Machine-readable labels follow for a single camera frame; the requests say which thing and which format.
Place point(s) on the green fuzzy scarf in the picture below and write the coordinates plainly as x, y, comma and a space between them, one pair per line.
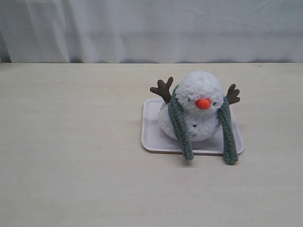
223, 114

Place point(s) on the white plush snowman toy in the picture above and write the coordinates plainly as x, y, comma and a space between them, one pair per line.
199, 96

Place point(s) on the white square tray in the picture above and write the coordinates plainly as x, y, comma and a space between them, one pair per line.
155, 140

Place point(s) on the white backdrop curtain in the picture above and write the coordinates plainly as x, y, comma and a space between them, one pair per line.
151, 31

